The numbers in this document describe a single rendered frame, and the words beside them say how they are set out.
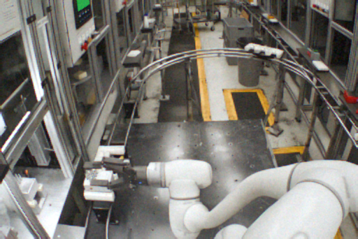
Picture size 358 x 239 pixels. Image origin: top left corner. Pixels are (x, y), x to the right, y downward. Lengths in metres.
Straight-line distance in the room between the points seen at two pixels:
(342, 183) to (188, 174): 0.56
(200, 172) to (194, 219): 0.16
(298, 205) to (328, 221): 0.07
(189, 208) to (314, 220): 0.56
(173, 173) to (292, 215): 0.58
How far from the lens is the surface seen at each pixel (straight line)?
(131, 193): 1.58
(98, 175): 1.35
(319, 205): 0.49
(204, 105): 3.53
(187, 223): 0.95
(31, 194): 1.27
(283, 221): 0.46
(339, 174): 0.56
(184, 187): 0.96
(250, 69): 3.88
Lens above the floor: 1.82
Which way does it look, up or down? 33 degrees down
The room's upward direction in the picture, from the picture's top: 4 degrees counter-clockwise
